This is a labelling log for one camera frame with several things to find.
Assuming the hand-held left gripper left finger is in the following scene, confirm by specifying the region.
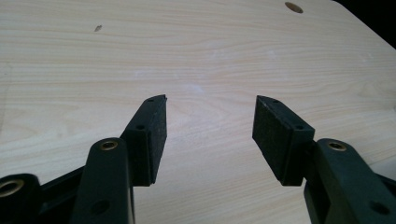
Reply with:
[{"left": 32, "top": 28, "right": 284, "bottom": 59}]
[{"left": 69, "top": 93, "right": 168, "bottom": 224}]

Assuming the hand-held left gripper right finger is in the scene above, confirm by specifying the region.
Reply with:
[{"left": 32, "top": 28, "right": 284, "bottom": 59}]
[{"left": 251, "top": 94, "right": 396, "bottom": 224}]

